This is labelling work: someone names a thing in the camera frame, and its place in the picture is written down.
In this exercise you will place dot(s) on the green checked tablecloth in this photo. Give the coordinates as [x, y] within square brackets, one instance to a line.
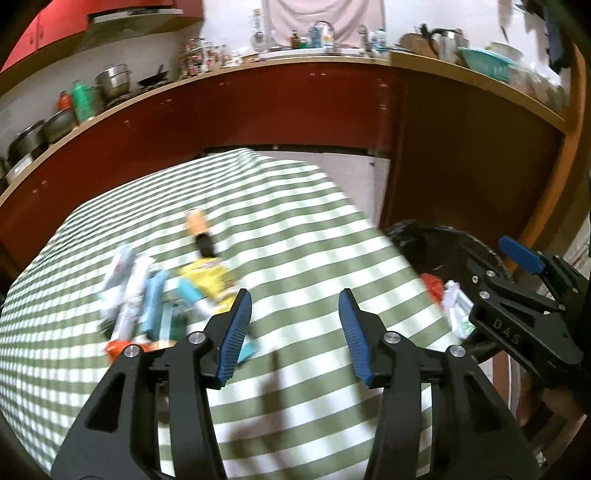
[286, 221]

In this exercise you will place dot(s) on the brown bottle with orange label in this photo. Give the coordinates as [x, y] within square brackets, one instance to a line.
[199, 228]

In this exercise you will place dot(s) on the black wok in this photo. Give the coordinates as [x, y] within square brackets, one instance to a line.
[152, 81]

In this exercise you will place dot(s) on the range hood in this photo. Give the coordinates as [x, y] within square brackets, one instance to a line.
[138, 14]

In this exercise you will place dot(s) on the teal plastic basket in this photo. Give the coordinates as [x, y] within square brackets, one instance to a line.
[485, 62]

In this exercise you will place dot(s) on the red thermos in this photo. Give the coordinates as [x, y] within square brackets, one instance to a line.
[65, 100]

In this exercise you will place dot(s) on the white bowl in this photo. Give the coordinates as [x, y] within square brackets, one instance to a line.
[505, 50]

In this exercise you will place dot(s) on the yellow crumpled packet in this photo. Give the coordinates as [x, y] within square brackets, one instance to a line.
[207, 277]

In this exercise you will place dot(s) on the spice rack with jars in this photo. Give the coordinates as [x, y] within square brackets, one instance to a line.
[193, 57]

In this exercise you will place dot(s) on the green thermos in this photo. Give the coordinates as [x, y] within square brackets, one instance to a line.
[83, 104]

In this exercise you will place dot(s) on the pink curtain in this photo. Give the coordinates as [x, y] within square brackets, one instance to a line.
[323, 16]

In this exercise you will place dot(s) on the wooden kitchen countertop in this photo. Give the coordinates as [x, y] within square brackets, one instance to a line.
[138, 94]

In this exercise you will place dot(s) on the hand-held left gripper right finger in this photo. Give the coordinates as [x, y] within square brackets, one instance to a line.
[355, 332]

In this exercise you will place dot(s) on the red wall cabinet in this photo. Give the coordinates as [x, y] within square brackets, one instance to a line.
[46, 27]

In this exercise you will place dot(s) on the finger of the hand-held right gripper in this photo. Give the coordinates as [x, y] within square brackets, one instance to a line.
[521, 251]
[496, 284]

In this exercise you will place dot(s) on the small brown glass bottle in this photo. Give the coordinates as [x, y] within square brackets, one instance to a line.
[294, 40]

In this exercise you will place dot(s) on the green and white packet bundle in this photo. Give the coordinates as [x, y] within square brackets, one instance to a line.
[457, 309]

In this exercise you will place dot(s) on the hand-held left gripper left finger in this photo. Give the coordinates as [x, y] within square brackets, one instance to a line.
[235, 332]

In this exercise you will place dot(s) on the dark hanging cloth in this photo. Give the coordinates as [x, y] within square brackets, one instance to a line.
[554, 37]

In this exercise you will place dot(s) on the steel faucet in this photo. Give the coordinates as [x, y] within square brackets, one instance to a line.
[330, 32]

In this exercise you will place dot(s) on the white stick packet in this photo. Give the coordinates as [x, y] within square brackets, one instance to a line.
[136, 295]

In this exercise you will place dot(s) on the large red plastic bag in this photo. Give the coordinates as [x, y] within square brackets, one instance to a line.
[431, 288]

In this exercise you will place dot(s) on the teal and white tube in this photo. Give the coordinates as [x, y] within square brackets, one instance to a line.
[189, 290]

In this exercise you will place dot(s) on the bin with black bag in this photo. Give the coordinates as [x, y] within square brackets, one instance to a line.
[434, 244]

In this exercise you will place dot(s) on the steel kettle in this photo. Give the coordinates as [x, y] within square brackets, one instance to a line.
[448, 46]

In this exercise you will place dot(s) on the grey metal basin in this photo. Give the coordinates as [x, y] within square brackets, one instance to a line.
[59, 125]

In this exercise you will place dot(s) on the steel stockpot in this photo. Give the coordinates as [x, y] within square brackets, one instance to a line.
[113, 82]

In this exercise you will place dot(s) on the brown lower cabinets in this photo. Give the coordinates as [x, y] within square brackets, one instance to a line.
[277, 110]

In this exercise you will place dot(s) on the wooden cutting board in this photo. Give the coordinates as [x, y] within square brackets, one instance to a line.
[415, 46]

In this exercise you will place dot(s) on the green bottle with orange label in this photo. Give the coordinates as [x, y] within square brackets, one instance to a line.
[171, 323]

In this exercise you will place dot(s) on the light blue tube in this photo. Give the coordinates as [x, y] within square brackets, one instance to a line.
[156, 300]

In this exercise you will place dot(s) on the white and blue crumpled packet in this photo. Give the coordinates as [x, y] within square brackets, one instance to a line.
[115, 277]

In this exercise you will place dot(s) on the small orange plastic bag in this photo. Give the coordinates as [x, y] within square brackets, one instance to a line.
[120, 350]

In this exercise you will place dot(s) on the dark pot with lid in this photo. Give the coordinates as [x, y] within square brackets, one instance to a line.
[25, 145]

